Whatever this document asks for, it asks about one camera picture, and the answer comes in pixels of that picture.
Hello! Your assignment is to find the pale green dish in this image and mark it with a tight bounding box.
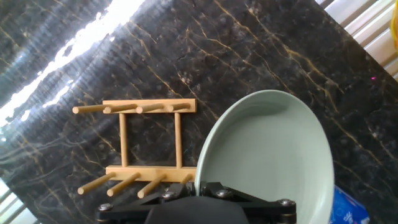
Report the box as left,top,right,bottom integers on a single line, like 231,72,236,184
193,89,335,224

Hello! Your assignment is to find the blue tissue pack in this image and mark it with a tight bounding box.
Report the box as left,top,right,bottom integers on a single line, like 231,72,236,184
328,184,371,224

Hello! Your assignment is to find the black marble mat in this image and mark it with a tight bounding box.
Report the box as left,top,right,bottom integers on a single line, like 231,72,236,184
0,0,398,224

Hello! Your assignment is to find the wooden dish rack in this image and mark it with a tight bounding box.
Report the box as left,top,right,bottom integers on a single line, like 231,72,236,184
72,98,198,200

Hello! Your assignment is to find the orange wicker basket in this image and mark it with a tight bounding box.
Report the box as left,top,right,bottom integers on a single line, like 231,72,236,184
389,0,398,54

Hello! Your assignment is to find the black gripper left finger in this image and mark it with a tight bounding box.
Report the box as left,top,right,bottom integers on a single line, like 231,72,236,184
94,181,197,224

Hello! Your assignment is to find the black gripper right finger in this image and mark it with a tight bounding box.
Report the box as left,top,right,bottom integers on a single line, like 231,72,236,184
200,181,297,224

